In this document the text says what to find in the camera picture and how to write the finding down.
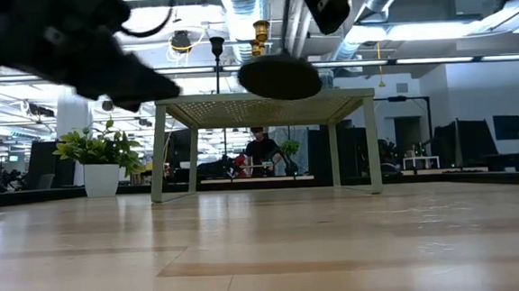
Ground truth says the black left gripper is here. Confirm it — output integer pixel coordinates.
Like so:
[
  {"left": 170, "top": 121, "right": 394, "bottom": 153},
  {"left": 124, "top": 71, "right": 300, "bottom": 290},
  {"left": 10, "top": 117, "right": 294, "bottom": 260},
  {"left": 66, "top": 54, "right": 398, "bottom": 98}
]
[{"left": 0, "top": 0, "right": 182, "bottom": 121}]

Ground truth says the black candlestick holder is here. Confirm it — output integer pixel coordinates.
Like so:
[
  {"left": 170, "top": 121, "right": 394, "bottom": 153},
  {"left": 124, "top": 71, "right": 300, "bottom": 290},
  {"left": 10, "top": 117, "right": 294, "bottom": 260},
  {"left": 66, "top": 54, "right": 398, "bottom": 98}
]
[
  {"left": 207, "top": 35, "right": 229, "bottom": 95},
  {"left": 232, "top": 0, "right": 324, "bottom": 105}
]

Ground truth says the white round column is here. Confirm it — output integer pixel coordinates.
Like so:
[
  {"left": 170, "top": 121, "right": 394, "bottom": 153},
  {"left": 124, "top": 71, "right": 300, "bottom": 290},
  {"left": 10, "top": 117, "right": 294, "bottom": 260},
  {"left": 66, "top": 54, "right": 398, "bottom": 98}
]
[{"left": 53, "top": 90, "right": 95, "bottom": 145}]

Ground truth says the black ceiling dome device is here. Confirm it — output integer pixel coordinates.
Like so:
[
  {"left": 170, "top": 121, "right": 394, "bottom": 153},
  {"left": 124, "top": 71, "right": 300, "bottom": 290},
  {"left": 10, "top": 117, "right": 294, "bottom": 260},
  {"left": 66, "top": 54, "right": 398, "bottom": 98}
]
[{"left": 169, "top": 30, "right": 194, "bottom": 55}]

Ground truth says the gold hanging pendant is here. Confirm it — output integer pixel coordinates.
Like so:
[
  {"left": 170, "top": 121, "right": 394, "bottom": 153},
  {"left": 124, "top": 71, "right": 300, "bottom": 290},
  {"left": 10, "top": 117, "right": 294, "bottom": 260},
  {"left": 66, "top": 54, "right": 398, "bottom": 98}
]
[{"left": 373, "top": 41, "right": 387, "bottom": 88}]

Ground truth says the pale green perforated shelf riser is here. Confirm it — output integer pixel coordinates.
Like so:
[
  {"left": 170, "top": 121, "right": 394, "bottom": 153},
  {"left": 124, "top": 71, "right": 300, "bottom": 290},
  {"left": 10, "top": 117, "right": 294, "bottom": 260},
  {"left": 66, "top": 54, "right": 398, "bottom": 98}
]
[{"left": 144, "top": 82, "right": 385, "bottom": 209}]

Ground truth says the green plant in white pot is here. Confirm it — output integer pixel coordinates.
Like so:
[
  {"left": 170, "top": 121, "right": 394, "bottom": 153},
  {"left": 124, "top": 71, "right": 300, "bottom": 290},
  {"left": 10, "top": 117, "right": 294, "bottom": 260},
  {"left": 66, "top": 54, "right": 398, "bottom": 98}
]
[{"left": 50, "top": 117, "right": 149, "bottom": 202}]

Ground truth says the long linear ceiling light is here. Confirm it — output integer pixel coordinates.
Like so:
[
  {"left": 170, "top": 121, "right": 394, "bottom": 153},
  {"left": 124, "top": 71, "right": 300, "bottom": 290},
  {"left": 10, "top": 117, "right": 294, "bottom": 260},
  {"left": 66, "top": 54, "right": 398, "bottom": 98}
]
[{"left": 0, "top": 42, "right": 519, "bottom": 93}]

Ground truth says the small green background plant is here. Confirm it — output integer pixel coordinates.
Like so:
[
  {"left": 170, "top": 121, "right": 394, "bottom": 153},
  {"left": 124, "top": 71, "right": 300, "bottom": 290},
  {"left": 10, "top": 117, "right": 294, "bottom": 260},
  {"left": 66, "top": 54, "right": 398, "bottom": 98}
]
[{"left": 280, "top": 138, "right": 303, "bottom": 177}]

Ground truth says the person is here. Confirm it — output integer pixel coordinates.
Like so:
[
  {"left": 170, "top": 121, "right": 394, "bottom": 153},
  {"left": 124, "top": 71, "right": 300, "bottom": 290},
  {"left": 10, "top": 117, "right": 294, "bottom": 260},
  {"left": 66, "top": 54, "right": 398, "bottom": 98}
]
[{"left": 243, "top": 125, "right": 285, "bottom": 178}]

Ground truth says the small white table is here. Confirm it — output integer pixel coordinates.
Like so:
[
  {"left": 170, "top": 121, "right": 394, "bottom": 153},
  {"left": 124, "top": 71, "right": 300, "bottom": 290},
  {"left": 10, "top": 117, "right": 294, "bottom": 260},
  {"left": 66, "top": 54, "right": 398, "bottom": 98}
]
[{"left": 402, "top": 155, "right": 442, "bottom": 172}]

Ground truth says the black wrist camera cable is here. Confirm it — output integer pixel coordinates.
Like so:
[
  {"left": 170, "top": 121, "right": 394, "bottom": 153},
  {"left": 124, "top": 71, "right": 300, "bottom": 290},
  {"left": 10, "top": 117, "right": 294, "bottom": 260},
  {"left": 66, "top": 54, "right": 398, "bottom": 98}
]
[{"left": 117, "top": 0, "right": 178, "bottom": 41}]

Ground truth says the silver round ventilation duct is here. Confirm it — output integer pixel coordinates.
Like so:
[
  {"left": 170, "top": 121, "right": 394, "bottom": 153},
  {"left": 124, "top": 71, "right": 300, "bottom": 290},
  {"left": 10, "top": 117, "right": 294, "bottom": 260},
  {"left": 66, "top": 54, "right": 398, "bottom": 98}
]
[{"left": 221, "top": 0, "right": 269, "bottom": 44}]

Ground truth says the dark wall monitor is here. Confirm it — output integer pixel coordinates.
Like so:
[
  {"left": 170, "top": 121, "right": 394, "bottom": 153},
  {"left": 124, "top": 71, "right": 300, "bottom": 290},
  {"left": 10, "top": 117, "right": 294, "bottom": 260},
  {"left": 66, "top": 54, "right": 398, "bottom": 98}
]
[{"left": 491, "top": 114, "right": 519, "bottom": 142}]

